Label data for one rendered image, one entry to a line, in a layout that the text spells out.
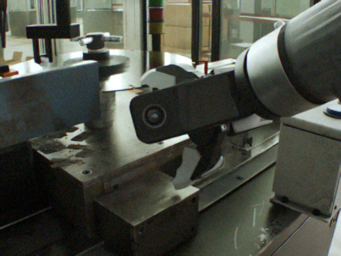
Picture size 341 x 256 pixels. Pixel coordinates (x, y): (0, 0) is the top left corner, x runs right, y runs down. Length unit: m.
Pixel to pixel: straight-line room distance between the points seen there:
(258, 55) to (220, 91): 0.06
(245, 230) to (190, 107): 0.26
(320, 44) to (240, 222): 0.35
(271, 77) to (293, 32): 0.04
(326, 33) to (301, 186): 0.35
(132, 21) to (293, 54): 0.98
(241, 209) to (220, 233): 0.07
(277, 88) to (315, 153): 0.27
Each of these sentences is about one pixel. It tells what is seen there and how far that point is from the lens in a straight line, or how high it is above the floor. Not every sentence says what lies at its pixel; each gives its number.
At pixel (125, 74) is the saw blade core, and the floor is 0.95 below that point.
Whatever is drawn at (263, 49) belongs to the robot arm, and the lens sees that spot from 0.30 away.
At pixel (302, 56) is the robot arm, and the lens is 0.27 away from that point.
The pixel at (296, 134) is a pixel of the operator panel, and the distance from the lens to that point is 0.55.
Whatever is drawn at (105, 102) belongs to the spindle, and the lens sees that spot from 0.60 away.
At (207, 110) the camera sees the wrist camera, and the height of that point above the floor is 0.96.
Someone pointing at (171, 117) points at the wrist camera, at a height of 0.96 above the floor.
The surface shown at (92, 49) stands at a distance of 0.60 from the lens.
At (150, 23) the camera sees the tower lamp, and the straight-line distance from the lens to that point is 0.87.
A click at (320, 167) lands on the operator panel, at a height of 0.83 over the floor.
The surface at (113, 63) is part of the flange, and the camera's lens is 0.57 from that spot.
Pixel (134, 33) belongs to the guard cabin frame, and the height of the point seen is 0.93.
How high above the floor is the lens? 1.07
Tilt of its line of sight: 21 degrees down
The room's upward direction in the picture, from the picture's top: straight up
